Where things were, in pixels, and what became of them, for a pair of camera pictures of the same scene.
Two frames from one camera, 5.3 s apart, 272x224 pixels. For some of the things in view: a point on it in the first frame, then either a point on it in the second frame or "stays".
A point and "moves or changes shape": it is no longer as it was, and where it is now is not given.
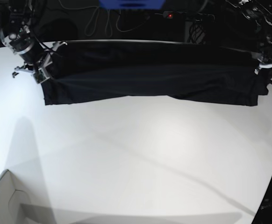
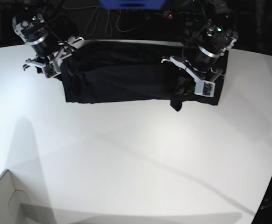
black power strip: x=189 y=16 stays
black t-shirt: x=214 y=73 moves or changes shape
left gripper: x=40 y=72 -> x=52 y=64
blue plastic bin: x=128 y=4 stays
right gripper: x=268 y=63 -> x=204 y=85
